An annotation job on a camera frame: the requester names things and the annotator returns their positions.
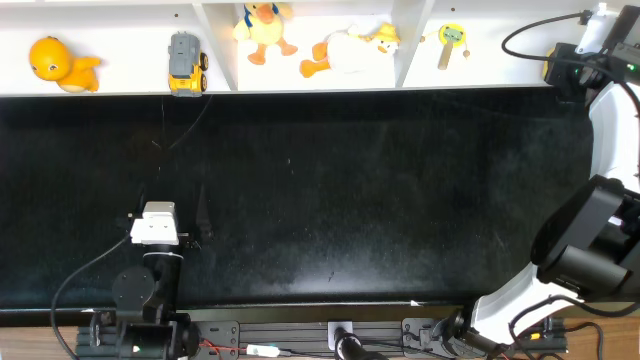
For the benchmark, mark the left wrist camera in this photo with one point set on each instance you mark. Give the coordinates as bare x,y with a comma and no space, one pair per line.
155,225

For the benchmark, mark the many-coloured puzzle cube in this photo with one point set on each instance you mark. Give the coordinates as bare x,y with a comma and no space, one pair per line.
547,64

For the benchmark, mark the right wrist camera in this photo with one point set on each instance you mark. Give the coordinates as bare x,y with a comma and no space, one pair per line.
592,32

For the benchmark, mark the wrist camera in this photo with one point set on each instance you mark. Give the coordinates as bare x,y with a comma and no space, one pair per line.
592,32
155,225

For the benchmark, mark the white plush duck yellow hat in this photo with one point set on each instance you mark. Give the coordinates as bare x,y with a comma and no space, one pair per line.
352,55

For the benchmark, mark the orange rubber dinosaur toy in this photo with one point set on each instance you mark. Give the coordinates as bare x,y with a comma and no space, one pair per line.
55,62

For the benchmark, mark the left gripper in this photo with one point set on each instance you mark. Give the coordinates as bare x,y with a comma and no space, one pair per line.
190,241

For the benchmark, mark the yellow rattle drum toy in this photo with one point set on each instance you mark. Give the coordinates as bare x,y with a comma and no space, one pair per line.
452,36

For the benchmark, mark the grey and yellow toy truck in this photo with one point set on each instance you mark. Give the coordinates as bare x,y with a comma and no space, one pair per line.
186,62

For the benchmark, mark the white shelf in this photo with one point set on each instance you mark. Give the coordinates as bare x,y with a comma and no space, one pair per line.
500,65

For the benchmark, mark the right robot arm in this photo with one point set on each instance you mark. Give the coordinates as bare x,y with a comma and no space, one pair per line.
610,135

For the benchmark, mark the mounting rail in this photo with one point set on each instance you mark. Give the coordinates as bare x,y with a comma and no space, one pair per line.
300,335

